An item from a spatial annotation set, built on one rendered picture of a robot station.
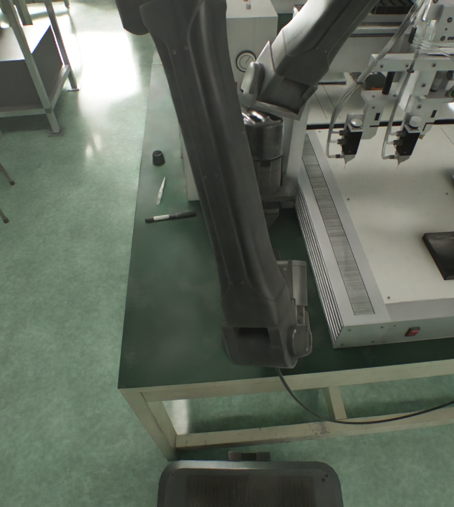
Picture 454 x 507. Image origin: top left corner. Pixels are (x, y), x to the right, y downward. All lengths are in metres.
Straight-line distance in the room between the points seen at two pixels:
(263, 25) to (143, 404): 0.82
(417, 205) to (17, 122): 2.87
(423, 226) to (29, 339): 1.58
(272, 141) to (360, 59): 0.38
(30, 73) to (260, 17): 2.15
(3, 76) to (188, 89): 2.65
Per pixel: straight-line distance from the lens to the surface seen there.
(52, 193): 2.49
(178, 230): 1.01
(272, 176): 0.57
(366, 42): 0.87
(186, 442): 1.37
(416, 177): 1.10
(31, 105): 3.01
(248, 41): 0.86
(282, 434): 1.38
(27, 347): 1.86
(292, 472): 1.25
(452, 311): 0.84
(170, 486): 1.24
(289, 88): 0.54
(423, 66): 0.78
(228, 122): 0.35
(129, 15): 0.39
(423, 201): 1.03
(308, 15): 0.50
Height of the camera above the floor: 1.48
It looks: 51 degrees down
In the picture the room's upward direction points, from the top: 1 degrees counter-clockwise
